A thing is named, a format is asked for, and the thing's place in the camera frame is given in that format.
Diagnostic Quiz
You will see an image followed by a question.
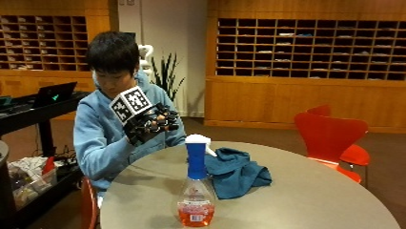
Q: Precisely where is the red object in bin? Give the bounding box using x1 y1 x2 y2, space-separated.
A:
39 156 57 176

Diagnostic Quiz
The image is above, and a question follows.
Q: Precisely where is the white sculpture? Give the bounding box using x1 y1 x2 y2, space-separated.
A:
137 44 154 79

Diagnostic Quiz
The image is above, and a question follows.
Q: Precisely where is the red chair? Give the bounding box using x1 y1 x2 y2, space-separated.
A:
306 104 371 167
79 176 99 229
292 111 370 184

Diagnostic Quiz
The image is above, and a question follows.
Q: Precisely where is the spray bottle with orange liquid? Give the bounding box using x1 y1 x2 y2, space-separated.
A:
175 134 218 228

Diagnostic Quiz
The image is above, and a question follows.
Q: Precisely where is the black laptop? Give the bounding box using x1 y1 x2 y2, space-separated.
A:
30 81 78 109

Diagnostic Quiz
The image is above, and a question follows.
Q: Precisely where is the the person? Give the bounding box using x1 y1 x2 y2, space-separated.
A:
71 31 187 208

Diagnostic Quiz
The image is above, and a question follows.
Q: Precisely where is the green plant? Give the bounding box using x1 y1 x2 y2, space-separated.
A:
149 52 186 103

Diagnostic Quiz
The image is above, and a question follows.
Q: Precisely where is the wooden pigeonhole shelf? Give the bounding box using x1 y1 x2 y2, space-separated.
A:
203 12 406 82
0 13 91 73

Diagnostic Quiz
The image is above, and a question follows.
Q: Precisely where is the blue cloth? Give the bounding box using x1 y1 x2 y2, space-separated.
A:
203 147 272 200

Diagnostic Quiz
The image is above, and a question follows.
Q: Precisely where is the clear plastic bin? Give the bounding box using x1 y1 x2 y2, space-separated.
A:
6 156 59 209

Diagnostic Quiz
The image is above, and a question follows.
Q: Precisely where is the white marker cube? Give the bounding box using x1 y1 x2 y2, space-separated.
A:
107 85 154 125

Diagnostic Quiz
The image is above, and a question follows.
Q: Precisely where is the black cart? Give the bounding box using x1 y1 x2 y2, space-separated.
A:
0 90 93 223

